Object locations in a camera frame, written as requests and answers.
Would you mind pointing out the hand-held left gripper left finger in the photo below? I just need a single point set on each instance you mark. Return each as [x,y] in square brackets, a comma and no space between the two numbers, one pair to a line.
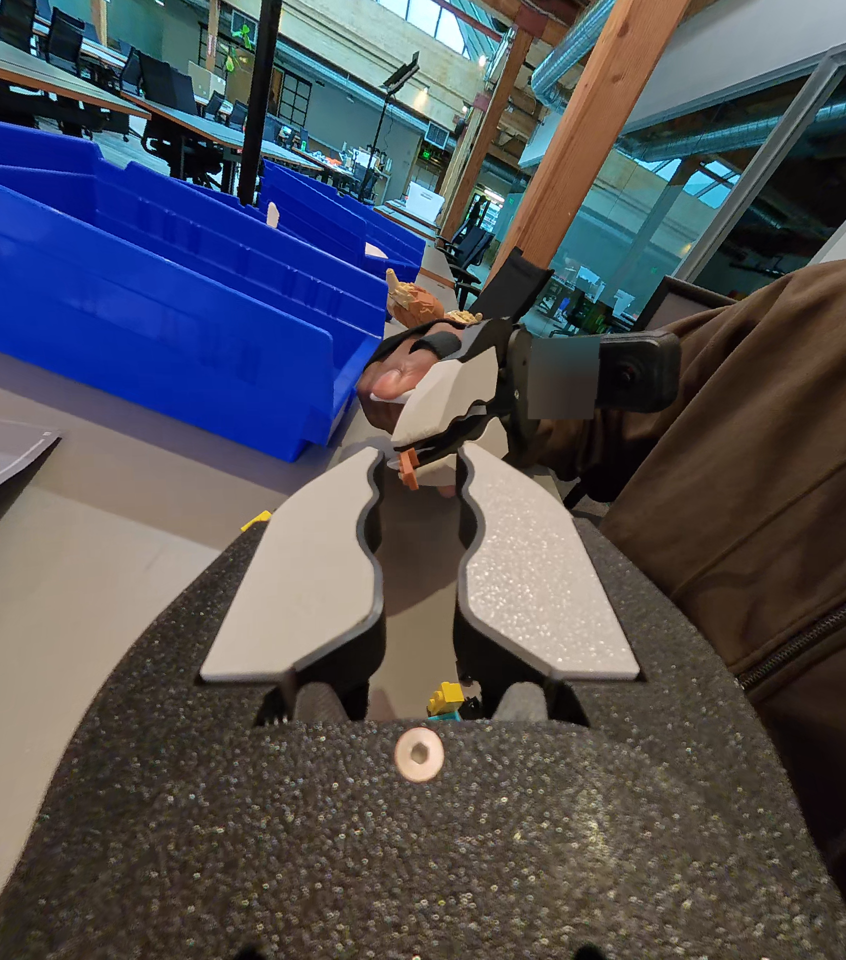
[303,585]

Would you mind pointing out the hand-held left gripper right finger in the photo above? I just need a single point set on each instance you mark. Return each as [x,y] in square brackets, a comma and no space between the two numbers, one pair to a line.
[543,585]

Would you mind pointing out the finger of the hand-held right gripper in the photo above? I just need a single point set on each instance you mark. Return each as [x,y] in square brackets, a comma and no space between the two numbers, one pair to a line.
[444,466]
[453,394]

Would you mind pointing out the long brown toy plate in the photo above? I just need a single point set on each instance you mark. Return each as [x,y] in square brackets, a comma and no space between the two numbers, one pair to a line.
[409,469]

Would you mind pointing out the yellow toy brick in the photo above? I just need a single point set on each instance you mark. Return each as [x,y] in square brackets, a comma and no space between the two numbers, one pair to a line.
[444,696]

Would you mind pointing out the teal toy brick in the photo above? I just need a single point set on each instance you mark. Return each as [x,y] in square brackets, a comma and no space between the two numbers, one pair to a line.
[442,716]

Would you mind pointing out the person's right forearm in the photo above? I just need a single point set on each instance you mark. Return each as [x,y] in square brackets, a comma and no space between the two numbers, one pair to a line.
[730,360]

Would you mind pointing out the grey desk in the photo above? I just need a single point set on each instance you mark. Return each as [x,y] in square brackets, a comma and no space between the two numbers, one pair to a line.
[93,600]

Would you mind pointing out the wooden office desk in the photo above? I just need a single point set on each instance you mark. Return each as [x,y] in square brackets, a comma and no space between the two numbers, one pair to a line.
[18,71]
[205,127]

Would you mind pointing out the person's right hand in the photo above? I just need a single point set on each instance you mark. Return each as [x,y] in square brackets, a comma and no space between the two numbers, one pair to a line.
[393,382]

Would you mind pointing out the colourful toy brick model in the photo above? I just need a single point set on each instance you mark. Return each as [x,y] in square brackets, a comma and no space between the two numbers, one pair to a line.
[258,520]

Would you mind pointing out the black office chair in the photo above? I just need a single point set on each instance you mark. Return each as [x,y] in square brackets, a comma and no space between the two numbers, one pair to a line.
[468,251]
[517,285]

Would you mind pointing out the brown toy figure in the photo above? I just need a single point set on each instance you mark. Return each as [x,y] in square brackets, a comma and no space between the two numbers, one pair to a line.
[415,304]

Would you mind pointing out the small black toy brick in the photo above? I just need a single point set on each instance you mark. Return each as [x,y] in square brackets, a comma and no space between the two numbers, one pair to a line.
[471,705]

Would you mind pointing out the dark computer monitor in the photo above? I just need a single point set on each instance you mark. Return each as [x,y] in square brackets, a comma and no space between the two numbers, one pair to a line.
[682,304]

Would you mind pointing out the white box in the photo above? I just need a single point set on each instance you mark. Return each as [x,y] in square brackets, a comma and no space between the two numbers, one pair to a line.
[423,201]

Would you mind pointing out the blue plastic bin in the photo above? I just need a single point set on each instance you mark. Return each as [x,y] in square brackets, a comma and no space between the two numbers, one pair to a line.
[130,315]
[348,217]
[280,247]

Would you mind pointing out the black lamp stand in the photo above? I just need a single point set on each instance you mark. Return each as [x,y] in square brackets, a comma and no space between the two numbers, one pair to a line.
[393,112]

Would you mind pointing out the brown jacket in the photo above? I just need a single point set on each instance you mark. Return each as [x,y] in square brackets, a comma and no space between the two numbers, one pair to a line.
[828,750]

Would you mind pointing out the black pole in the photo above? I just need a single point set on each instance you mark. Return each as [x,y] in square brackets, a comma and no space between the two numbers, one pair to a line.
[262,90]

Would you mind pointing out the thin wooden post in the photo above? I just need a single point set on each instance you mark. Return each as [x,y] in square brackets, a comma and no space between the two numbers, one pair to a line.
[490,127]

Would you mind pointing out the thick wooden post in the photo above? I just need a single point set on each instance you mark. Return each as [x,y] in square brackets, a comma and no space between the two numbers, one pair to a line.
[588,135]

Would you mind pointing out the grey metal partition frame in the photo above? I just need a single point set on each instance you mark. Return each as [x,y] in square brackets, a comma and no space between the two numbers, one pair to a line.
[760,165]

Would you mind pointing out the long silver ceiling duct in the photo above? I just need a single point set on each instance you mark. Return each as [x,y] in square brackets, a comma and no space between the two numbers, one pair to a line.
[805,112]

